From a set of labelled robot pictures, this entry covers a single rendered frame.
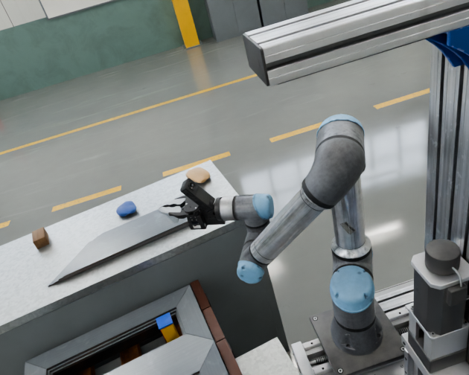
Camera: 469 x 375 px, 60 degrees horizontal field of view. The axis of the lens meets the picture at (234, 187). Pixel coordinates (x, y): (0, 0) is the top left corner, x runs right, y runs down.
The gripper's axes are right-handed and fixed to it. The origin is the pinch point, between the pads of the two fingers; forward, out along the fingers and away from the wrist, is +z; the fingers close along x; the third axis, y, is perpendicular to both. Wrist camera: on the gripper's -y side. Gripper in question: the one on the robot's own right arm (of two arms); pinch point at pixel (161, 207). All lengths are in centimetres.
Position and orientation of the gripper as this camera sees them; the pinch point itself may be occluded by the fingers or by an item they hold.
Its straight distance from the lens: 131.2
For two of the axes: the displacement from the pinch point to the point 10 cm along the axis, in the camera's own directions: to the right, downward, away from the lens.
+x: 1.9, -6.8, 7.1
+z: -9.4, 0.7, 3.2
